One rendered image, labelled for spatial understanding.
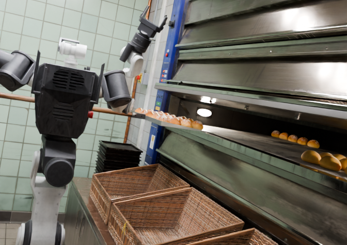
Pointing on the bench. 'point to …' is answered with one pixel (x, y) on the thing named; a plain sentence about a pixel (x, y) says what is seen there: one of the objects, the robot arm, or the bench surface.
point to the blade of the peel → (171, 124)
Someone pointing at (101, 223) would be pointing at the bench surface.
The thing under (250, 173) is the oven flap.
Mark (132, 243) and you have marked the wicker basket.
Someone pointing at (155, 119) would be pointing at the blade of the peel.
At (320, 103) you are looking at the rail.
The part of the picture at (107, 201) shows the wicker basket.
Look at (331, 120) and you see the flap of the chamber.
